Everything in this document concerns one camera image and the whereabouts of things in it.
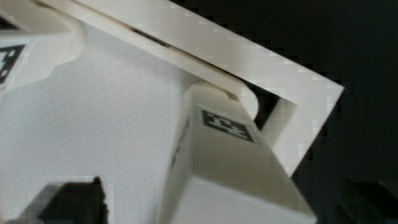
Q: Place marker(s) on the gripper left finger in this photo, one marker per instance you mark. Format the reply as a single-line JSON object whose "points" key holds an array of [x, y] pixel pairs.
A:
{"points": [[68, 204]]}

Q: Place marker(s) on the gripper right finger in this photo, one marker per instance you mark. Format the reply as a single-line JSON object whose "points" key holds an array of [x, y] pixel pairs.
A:
{"points": [[368, 203]]}

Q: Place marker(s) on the white leg with tag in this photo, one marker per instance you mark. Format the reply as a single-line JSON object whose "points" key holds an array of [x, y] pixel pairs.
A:
{"points": [[41, 42]]}

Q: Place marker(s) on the white desk top tray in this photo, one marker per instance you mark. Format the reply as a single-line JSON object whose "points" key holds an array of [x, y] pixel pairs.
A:
{"points": [[88, 125]]}

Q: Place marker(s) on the white U-shaped fence frame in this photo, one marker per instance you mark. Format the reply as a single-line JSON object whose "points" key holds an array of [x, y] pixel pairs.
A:
{"points": [[306, 90]]}

